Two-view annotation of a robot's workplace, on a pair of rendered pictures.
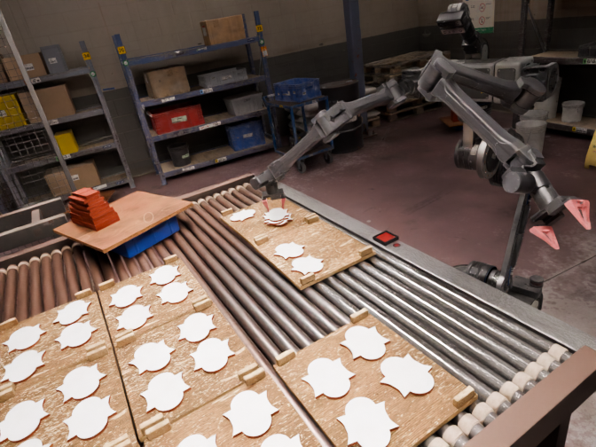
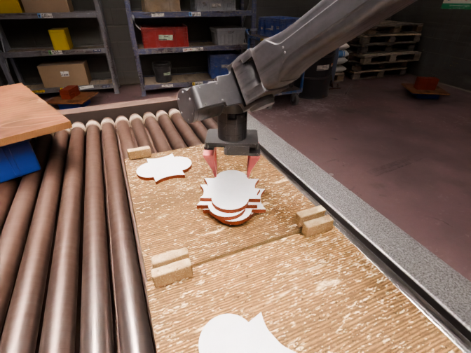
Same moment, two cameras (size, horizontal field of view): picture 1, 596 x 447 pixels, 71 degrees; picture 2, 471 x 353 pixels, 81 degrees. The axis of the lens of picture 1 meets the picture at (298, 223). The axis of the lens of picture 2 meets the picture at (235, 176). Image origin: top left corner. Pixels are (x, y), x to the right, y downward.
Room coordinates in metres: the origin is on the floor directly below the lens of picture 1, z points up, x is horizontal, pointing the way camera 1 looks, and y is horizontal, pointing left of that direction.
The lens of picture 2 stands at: (1.36, 0.06, 1.30)
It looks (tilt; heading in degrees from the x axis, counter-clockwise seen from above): 33 degrees down; 3
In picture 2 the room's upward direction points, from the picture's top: straight up
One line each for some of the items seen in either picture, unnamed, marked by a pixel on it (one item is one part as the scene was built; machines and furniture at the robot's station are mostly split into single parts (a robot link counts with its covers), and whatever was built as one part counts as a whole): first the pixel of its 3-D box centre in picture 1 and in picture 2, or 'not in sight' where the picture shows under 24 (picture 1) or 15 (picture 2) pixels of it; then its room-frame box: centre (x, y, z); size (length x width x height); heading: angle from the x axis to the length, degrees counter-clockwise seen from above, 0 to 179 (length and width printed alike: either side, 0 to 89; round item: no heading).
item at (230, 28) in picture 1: (223, 30); not in sight; (6.22, 0.55, 1.74); 0.50 x 0.38 x 0.32; 111
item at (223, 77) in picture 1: (222, 77); (212, 5); (6.16, 0.69, 1.16); 0.60 x 0.40 x 0.15; 113
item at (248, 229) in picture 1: (267, 218); (211, 186); (1.88, 0.15, 0.93); 0.41 x 0.35 x 0.02; 27
